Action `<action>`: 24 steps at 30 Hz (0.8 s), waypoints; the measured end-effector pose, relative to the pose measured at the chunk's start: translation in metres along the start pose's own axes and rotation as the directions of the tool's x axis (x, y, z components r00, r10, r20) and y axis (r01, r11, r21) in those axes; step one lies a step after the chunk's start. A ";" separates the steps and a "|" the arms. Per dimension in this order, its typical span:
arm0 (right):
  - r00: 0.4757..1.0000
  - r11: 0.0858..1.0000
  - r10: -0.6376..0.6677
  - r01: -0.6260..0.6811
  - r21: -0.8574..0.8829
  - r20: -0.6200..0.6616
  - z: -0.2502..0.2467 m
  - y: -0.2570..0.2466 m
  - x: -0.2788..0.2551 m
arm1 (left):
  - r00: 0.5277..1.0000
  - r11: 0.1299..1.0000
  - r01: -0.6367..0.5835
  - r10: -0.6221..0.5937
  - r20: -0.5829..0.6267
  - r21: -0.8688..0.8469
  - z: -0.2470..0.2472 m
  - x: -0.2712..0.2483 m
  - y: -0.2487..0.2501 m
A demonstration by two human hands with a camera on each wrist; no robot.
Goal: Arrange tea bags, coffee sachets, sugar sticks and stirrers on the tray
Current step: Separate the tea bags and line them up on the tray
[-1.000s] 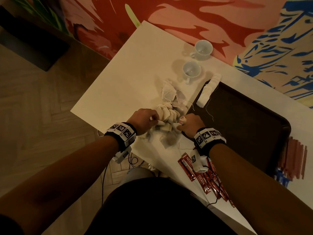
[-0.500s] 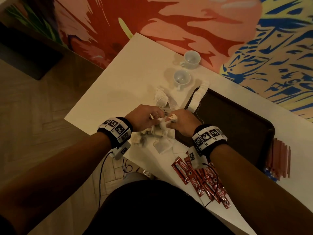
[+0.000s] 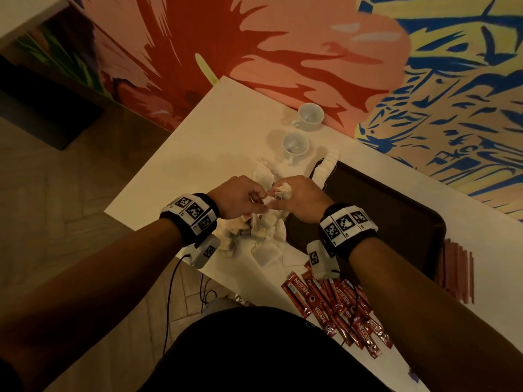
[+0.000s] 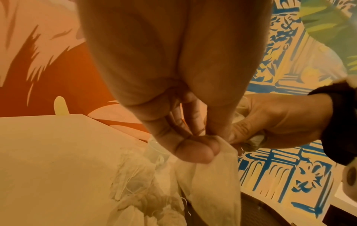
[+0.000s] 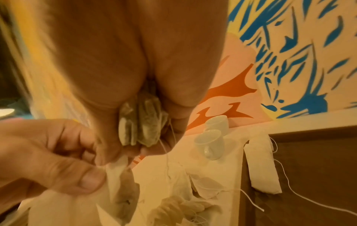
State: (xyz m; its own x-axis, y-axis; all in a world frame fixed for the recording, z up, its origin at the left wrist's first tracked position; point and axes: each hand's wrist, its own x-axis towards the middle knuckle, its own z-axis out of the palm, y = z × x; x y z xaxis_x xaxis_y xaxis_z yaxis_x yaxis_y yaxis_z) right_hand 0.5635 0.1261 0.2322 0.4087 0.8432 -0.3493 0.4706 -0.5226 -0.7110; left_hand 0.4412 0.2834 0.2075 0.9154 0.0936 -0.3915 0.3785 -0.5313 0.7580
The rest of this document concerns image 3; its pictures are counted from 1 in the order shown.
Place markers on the person's black shirt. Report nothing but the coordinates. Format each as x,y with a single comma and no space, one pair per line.
261,355

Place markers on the dark brown tray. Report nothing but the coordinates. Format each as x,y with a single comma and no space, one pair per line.
392,216

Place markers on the row of tea bags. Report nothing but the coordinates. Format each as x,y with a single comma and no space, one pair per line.
326,169

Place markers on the person's left forearm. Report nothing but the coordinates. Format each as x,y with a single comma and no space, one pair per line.
82,298

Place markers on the pile of white tea bags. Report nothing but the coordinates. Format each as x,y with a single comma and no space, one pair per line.
266,241

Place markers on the small white cup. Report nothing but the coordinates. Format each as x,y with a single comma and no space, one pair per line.
296,146
310,116

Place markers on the person's right hand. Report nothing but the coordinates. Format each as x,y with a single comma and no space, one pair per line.
306,200

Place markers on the person's right forearm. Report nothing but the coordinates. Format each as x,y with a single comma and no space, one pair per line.
441,322

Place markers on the person's left hand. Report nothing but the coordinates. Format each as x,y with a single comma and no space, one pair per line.
235,196

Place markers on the pile of red Nescafe sachets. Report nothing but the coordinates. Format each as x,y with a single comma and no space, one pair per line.
335,310

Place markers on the pile of blue sachets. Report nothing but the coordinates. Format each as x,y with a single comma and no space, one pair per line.
413,374

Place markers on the white side table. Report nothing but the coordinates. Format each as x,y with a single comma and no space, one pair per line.
24,12

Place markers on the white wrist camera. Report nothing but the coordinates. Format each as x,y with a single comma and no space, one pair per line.
323,258
204,252

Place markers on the black marker wristband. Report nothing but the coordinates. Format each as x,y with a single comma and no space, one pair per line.
347,228
189,218

